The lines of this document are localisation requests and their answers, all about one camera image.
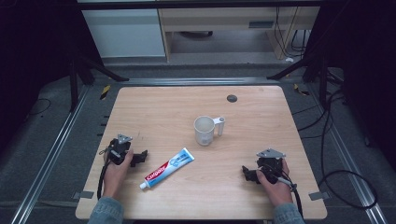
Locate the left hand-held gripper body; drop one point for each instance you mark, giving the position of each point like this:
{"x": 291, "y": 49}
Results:
{"x": 117, "y": 152}

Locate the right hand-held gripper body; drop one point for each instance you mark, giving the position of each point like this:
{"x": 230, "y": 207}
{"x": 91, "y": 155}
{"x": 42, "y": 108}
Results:
{"x": 270, "y": 161}

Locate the person's left hand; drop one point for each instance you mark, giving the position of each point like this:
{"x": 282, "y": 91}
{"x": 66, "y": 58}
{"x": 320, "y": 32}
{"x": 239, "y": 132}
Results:
{"x": 114, "y": 175}

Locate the person's right hand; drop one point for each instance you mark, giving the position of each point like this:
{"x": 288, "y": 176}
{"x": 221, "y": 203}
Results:
{"x": 277, "y": 191}

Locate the red white blue toothpaste tube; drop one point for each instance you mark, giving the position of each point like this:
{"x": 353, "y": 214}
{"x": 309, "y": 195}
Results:
{"x": 169, "y": 168}

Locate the yellow black tape strip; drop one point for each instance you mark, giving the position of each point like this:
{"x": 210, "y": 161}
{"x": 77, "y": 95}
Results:
{"x": 105, "y": 92}
{"x": 300, "y": 89}

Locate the grey round table grommet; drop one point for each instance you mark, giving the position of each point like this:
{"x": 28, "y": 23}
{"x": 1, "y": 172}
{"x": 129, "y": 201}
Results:
{"x": 232, "y": 98}

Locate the black metal stand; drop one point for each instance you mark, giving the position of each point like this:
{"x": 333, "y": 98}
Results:
{"x": 322, "y": 77}
{"x": 74, "y": 81}

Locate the white cabinet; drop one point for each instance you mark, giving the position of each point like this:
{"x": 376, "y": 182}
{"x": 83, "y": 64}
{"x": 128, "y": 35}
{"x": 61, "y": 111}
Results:
{"x": 124, "y": 32}

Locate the dark curtain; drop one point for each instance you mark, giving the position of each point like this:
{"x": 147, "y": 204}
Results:
{"x": 31, "y": 46}
{"x": 367, "y": 62}

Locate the grey metal table bracket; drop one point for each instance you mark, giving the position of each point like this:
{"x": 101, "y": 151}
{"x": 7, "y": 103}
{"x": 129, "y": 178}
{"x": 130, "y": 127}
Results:
{"x": 319, "y": 196}
{"x": 84, "y": 195}

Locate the aluminium floor rail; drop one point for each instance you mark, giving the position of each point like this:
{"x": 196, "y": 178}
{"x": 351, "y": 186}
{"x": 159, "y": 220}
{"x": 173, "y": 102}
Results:
{"x": 46, "y": 161}
{"x": 199, "y": 81}
{"x": 348, "y": 161}

